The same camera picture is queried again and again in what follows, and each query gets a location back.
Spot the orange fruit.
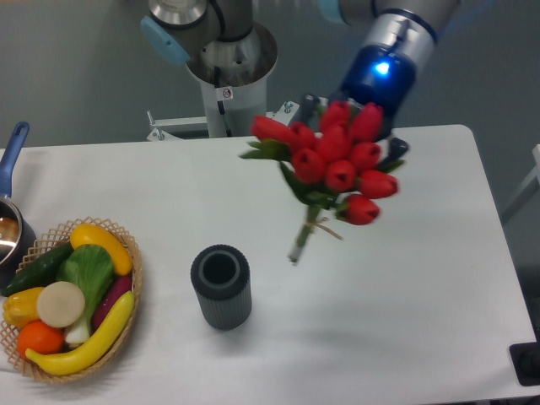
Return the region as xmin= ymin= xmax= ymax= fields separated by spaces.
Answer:
xmin=17 ymin=321 xmax=64 ymax=358

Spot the white metal mounting frame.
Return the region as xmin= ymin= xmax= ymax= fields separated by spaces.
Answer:
xmin=146 ymin=100 xmax=300 ymax=142

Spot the yellow squash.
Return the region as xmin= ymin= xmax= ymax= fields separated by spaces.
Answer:
xmin=70 ymin=223 xmax=132 ymax=276

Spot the red tulip bouquet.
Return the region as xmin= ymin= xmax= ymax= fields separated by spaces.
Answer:
xmin=241 ymin=101 xmax=404 ymax=263

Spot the dark grey ribbed vase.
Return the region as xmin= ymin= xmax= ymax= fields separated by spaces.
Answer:
xmin=190 ymin=245 xmax=252 ymax=331

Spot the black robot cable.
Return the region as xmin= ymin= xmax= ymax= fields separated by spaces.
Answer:
xmin=212 ymin=65 xmax=233 ymax=138

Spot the woven wicker basket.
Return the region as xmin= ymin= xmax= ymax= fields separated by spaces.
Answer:
xmin=1 ymin=217 xmax=143 ymax=384

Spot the purple sweet potato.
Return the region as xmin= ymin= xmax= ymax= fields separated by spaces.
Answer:
xmin=92 ymin=275 xmax=132 ymax=331

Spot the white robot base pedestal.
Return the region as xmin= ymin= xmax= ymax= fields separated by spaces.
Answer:
xmin=187 ymin=66 xmax=271 ymax=138

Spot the blue handled saucepan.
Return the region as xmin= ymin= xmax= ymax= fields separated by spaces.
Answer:
xmin=1 ymin=121 xmax=35 ymax=288

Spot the green bok choy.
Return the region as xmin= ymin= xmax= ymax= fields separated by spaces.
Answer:
xmin=56 ymin=245 xmax=114 ymax=348

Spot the white furniture leg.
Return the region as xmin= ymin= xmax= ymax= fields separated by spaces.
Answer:
xmin=499 ymin=144 xmax=539 ymax=226

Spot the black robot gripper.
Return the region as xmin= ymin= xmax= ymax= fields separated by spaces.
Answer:
xmin=298 ymin=45 xmax=417 ymax=165

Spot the yellow bell pepper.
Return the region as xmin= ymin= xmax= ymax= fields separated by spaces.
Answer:
xmin=3 ymin=287 xmax=45 ymax=328

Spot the yellow banana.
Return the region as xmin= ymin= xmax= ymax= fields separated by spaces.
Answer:
xmin=25 ymin=291 xmax=135 ymax=376

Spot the beige round disc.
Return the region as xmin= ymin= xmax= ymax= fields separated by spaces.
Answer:
xmin=36 ymin=281 xmax=85 ymax=328

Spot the green cucumber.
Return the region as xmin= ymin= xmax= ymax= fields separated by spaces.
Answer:
xmin=1 ymin=242 xmax=73 ymax=297

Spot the black device at table edge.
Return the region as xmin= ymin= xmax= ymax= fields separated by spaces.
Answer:
xmin=509 ymin=342 xmax=539 ymax=386

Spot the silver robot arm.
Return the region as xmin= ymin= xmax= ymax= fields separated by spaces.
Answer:
xmin=140 ymin=1 xmax=458 ymax=139

